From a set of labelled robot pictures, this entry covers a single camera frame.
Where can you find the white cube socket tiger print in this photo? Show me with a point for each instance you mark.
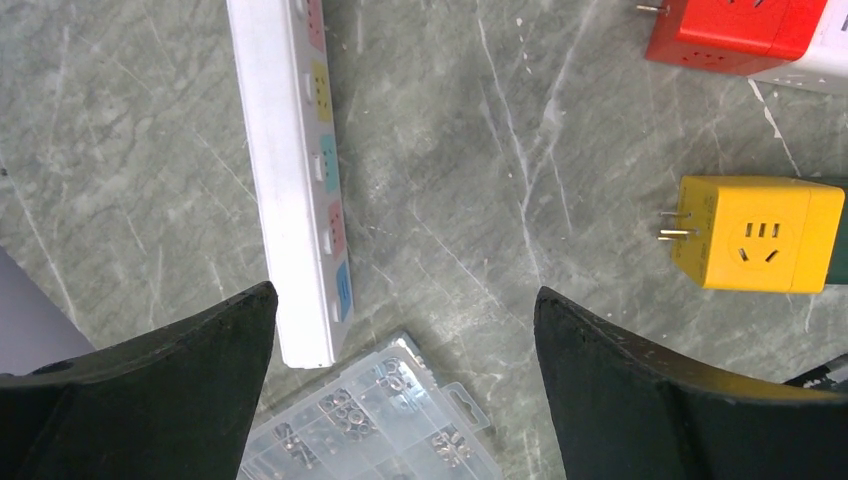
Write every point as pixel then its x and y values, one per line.
pixel 823 67

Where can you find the white power strip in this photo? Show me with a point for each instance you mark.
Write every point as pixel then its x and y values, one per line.
pixel 280 51

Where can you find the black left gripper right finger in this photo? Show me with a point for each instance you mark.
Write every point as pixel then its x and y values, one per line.
pixel 625 407

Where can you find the red cube socket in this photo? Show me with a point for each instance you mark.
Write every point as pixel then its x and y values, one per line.
pixel 742 37

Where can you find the clear plastic screw box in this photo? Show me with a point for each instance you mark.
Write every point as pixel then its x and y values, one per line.
pixel 385 415

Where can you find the yellow cube socket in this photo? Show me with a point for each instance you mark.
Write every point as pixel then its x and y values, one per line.
pixel 756 233

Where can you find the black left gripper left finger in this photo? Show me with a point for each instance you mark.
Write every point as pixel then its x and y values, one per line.
pixel 177 402

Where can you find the green cube socket lion print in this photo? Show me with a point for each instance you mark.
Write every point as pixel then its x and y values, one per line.
pixel 837 272

